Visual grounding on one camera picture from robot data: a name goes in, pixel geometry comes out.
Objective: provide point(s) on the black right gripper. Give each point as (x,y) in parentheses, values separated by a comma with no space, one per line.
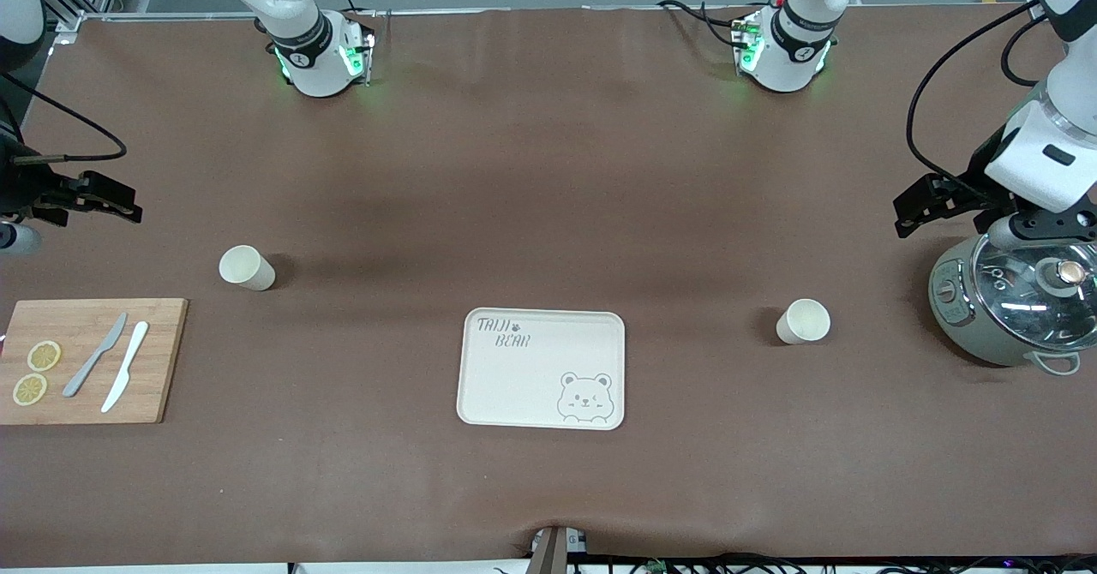
(24,187)

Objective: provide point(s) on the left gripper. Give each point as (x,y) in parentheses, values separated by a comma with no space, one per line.
(974,178)

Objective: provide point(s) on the white plastic cup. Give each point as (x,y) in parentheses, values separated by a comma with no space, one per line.
(806,321)
(244,267)

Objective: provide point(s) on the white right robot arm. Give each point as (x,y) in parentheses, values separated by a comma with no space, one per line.
(313,60)

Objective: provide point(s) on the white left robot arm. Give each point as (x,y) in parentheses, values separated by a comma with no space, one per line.
(793,60)

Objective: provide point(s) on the cream tray with bear print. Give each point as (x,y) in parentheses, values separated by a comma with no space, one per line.
(531,385)

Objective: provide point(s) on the grey pot with glass lid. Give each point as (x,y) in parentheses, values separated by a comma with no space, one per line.
(968,334)

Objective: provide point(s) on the white plastic knife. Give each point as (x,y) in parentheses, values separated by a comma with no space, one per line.
(126,367)

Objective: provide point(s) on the yellow lemon slice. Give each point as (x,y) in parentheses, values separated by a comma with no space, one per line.
(30,390)
(44,355)

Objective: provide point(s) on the grey plastic knife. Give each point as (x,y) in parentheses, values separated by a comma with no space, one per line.
(81,377)

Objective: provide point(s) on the bamboo cutting board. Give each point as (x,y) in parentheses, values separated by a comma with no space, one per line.
(86,403)

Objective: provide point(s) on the brown table cover sheet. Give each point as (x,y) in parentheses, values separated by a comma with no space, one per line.
(548,171)

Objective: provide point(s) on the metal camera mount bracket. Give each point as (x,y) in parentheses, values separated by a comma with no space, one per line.
(548,553)

